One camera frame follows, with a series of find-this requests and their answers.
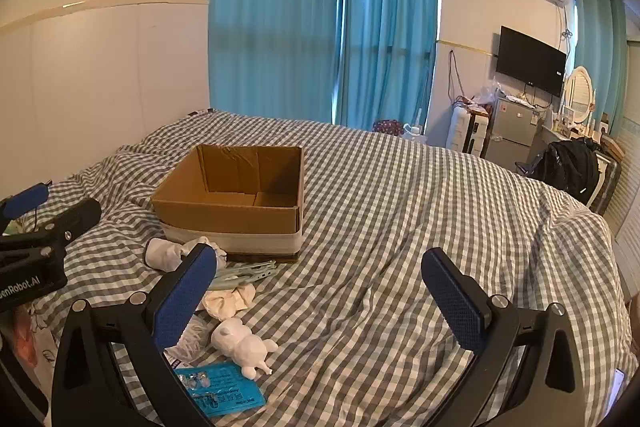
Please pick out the dark patterned bag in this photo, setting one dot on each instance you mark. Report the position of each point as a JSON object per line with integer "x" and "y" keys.
{"x": 387, "y": 127}

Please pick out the white cloth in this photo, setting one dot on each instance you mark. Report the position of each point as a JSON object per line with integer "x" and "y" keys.
{"x": 162, "y": 254}
{"x": 216, "y": 249}

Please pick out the grey-green plastic clip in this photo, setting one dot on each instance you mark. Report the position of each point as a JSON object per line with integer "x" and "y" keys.
{"x": 245, "y": 272}

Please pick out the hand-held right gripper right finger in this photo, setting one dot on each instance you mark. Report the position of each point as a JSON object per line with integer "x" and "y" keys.
{"x": 455, "y": 302}

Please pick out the floral printed cloth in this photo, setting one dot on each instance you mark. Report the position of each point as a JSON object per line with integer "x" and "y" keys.
{"x": 42, "y": 327}

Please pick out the silver mini fridge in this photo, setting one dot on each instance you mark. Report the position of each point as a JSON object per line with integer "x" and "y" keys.
{"x": 510, "y": 132}

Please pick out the pile of clear bags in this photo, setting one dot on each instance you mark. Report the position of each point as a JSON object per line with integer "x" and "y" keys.
{"x": 486, "y": 96}

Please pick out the wide blue curtain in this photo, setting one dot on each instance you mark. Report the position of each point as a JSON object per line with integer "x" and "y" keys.
{"x": 270, "y": 7}

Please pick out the black backpack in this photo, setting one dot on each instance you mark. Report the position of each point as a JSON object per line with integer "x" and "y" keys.
{"x": 567, "y": 169}

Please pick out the narrow blue curtain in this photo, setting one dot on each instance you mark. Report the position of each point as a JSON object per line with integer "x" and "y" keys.
{"x": 385, "y": 32}

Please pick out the white animal figurine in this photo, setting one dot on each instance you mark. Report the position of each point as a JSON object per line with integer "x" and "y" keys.
{"x": 240, "y": 342}

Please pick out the clear plastic bag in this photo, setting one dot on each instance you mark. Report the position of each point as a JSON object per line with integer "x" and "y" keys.
{"x": 192, "y": 339}

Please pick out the grey checked bed cover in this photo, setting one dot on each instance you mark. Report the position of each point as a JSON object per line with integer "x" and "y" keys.
{"x": 375, "y": 207}

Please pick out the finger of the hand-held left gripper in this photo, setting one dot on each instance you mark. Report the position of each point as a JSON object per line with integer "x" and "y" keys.
{"x": 75, "y": 219}
{"x": 27, "y": 201}

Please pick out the blue packet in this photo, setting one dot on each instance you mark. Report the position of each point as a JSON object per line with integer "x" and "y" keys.
{"x": 225, "y": 387}

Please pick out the blue curtain with eyelets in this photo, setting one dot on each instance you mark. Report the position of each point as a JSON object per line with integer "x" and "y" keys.
{"x": 597, "y": 42}

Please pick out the cream sock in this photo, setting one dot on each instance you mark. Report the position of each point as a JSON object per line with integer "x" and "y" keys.
{"x": 227, "y": 301}

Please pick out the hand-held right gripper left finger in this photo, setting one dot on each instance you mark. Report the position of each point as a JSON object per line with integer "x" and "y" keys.
{"x": 182, "y": 302}

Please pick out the white plastic bottle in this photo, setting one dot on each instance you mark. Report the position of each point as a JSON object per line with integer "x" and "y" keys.
{"x": 415, "y": 129}

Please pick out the brown cardboard box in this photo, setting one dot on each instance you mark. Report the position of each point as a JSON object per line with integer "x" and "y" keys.
{"x": 225, "y": 217}

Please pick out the white oval vanity mirror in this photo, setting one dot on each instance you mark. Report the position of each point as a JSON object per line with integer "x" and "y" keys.
{"x": 579, "y": 94}

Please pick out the black wall television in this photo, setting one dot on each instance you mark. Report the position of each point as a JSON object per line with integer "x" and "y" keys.
{"x": 530, "y": 59}

